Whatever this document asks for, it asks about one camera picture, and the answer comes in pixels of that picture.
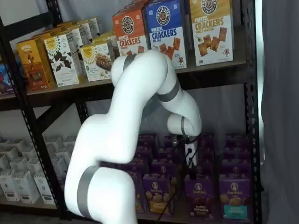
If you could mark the blue pretzel crackers box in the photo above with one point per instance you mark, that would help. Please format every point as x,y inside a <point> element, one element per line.
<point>167,32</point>

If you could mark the white yellow snack box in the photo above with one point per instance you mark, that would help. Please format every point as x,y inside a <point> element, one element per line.
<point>74,32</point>
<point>95,24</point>

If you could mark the purple box brown patch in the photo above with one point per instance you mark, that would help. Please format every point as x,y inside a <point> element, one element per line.
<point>205,169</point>
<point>198,198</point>
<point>206,140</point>
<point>206,152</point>

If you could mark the purple box orange patch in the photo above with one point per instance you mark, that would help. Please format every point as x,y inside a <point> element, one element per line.
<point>163,166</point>
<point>169,142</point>
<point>156,198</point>
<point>169,154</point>

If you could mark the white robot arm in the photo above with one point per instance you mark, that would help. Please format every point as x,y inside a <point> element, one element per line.
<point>105,140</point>

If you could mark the black metal shelf rack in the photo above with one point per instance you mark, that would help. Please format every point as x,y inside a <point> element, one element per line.
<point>251,93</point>

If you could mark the brown orange snack box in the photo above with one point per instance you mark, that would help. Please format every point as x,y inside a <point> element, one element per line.
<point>35,65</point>

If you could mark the white carton box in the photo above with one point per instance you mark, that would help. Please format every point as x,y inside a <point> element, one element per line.
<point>65,150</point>
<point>30,151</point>
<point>25,186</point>
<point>8,187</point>
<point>61,166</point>
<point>44,189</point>
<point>35,164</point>
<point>19,163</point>
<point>11,152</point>
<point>4,163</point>

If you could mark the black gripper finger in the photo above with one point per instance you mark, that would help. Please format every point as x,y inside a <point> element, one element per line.
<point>193,173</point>

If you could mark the purple box teal patch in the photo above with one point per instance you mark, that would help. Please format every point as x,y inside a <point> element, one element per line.
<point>237,152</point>
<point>234,198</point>
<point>236,168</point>
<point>237,140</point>

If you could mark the white yellow granola bar box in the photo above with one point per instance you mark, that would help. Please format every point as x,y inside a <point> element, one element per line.
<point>97,61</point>

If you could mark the yellow pretzel crackers box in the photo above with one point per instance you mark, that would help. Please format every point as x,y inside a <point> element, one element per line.
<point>211,35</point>

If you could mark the white sunflower snack box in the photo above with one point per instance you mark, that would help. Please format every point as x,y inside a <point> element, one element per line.
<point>61,60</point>

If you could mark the purple snack box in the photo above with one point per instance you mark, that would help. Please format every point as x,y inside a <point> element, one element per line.
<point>148,140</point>
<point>143,152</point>
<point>140,193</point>
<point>140,166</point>

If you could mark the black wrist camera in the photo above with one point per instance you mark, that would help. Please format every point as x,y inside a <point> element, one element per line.
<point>178,140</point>

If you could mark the orange pretzel crackers box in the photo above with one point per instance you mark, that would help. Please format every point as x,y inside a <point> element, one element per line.
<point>129,30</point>

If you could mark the blue snack box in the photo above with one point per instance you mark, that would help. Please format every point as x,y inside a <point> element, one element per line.
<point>7,79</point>

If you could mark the grey curtain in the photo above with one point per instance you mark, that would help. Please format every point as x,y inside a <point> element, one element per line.
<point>280,105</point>

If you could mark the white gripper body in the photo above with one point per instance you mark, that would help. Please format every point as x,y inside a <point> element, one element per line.
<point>195,145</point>

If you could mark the yellow dark snack box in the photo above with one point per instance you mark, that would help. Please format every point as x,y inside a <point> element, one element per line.
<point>109,44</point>

